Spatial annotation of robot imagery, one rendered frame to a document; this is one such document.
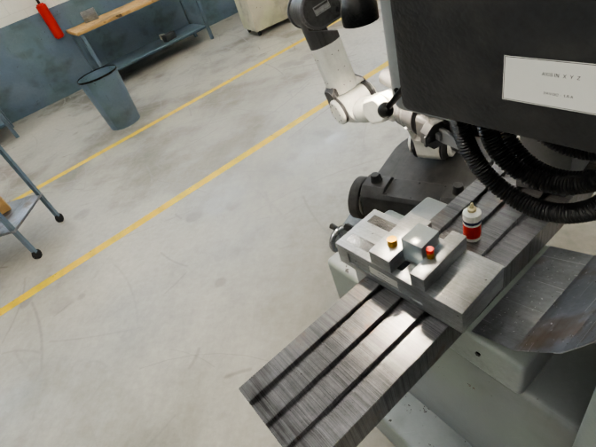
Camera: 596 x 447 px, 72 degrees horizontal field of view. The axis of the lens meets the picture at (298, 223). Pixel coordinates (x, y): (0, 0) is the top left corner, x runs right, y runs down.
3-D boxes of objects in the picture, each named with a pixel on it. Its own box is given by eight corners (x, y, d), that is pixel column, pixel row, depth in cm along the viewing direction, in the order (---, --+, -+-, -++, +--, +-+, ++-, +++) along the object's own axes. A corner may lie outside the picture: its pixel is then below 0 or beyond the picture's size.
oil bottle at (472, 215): (459, 239, 101) (458, 204, 94) (469, 229, 102) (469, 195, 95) (474, 245, 98) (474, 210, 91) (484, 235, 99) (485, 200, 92)
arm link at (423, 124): (424, 121, 79) (389, 103, 89) (427, 161, 86) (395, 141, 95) (477, 95, 81) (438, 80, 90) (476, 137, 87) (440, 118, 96)
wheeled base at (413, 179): (410, 144, 226) (403, 88, 205) (513, 152, 197) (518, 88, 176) (358, 220, 192) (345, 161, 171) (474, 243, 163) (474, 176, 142)
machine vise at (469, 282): (340, 261, 106) (331, 231, 99) (378, 227, 112) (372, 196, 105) (462, 334, 82) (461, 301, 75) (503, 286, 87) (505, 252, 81)
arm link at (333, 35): (303, 49, 122) (283, 2, 115) (330, 34, 122) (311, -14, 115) (316, 51, 112) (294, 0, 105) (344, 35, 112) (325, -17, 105)
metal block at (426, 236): (403, 257, 90) (400, 239, 86) (420, 241, 92) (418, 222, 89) (423, 268, 87) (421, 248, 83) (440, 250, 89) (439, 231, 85)
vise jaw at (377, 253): (371, 262, 94) (367, 250, 91) (411, 224, 99) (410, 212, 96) (391, 274, 89) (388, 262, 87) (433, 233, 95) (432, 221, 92)
